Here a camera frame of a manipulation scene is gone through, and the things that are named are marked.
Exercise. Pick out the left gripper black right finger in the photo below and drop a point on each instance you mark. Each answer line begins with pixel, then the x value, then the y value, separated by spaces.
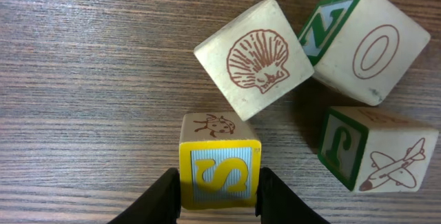
pixel 277 203

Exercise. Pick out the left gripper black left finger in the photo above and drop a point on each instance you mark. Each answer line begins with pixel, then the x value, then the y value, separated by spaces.
pixel 159 204

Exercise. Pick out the yellow wooden block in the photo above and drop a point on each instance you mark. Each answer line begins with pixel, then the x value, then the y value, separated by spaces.
pixel 219 161

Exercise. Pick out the wooden block sketch picture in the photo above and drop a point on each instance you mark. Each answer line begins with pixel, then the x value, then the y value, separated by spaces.
pixel 371 150

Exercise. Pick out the wooden block red dog picture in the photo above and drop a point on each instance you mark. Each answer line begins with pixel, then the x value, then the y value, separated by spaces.
pixel 255 59

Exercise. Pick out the plain wooden block green side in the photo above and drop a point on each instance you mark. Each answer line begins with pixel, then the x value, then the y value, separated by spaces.
pixel 361 48

